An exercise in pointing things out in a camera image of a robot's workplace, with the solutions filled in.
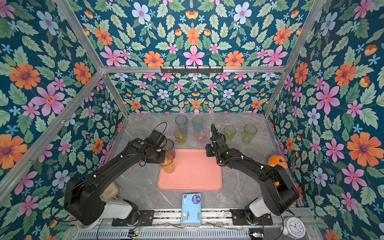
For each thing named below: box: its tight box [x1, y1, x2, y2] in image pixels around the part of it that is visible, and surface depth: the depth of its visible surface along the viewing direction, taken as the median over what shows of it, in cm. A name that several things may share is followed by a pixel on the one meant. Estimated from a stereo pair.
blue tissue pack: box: [180, 193, 202, 226], surface depth 74 cm
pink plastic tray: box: [157, 149, 223, 191], surface depth 87 cm
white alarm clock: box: [283, 217, 306, 239], surface depth 69 cm
